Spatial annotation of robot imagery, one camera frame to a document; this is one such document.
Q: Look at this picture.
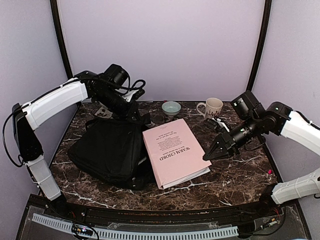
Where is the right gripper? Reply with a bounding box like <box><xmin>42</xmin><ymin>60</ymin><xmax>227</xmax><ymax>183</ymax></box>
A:
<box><xmin>203</xmin><ymin>114</ymin><xmax>262</xmax><ymax>161</ymax></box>

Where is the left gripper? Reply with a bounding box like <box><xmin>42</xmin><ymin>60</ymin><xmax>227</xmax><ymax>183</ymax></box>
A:
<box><xmin>94</xmin><ymin>87</ymin><xmax>144</xmax><ymax>125</ymax></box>

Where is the pink book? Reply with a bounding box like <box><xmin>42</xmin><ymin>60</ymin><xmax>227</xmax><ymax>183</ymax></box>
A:
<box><xmin>142</xmin><ymin>118</ymin><xmax>211</xmax><ymax>190</ymax></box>

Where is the black student bag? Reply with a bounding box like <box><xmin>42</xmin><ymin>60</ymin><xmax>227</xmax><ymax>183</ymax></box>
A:
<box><xmin>67</xmin><ymin>113</ymin><xmax>156</xmax><ymax>191</ymax></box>

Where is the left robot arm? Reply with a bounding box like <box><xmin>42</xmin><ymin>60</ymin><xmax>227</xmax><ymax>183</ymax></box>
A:
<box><xmin>1</xmin><ymin>65</ymin><xmax>146</xmax><ymax>218</ymax></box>

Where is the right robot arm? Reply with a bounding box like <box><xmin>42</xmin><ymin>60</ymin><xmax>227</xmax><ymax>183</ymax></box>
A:
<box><xmin>203</xmin><ymin>102</ymin><xmax>320</xmax><ymax>217</ymax></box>

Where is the floral fabric coaster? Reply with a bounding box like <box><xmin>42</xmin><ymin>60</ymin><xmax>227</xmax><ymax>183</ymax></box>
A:
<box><xmin>94</xmin><ymin>106</ymin><xmax>113</xmax><ymax>119</ymax></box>

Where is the cream floral mug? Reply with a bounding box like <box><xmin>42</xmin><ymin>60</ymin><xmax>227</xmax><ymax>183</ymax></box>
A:
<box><xmin>196</xmin><ymin>97</ymin><xmax>224</xmax><ymax>120</ymax></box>

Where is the celadon bowl centre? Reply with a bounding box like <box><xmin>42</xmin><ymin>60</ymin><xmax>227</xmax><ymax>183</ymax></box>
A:
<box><xmin>161</xmin><ymin>101</ymin><xmax>182</xmax><ymax>117</ymax></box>

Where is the small circuit board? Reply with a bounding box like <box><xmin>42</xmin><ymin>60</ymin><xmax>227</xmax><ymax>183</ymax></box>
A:
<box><xmin>71</xmin><ymin>224</ymin><xmax>94</xmax><ymax>236</ymax></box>

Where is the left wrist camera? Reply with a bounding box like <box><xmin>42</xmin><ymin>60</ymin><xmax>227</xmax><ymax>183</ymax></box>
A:
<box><xmin>103</xmin><ymin>63</ymin><xmax>130</xmax><ymax>86</ymax></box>

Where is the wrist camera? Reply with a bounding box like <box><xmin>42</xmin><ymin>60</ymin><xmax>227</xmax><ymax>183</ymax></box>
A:
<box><xmin>103</xmin><ymin>63</ymin><xmax>130</xmax><ymax>86</ymax></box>
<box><xmin>230</xmin><ymin>90</ymin><xmax>265</xmax><ymax>120</ymax></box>

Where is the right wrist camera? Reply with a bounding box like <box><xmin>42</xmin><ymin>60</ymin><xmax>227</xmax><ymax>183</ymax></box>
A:
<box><xmin>230</xmin><ymin>90</ymin><xmax>265</xmax><ymax>120</ymax></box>

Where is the black front rail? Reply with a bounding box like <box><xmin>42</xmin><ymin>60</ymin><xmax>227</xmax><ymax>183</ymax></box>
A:
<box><xmin>29</xmin><ymin>194</ymin><xmax>298</xmax><ymax>226</ymax></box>

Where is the white slotted cable duct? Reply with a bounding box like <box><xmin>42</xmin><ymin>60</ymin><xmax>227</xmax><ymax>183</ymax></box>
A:
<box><xmin>31</xmin><ymin>213</ymin><xmax>239</xmax><ymax>240</ymax></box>

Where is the left black frame post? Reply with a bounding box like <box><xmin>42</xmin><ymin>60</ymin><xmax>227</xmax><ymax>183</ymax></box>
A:
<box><xmin>49</xmin><ymin>0</ymin><xmax>73</xmax><ymax>79</ymax></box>

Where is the black frame post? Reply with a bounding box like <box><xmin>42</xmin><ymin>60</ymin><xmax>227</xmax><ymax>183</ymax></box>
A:
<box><xmin>49</xmin><ymin>0</ymin><xmax>73</xmax><ymax>79</ymax></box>
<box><xmin>246</xmin><ymin>0</ymin><xmax>273</xmax><ymax>91</ymax></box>

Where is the right black frame post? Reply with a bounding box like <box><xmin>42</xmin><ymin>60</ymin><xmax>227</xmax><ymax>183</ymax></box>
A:
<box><xmin>246</xmin><ymin>0</ymin><xmax>273</xmax><ymax>91</ymax></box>

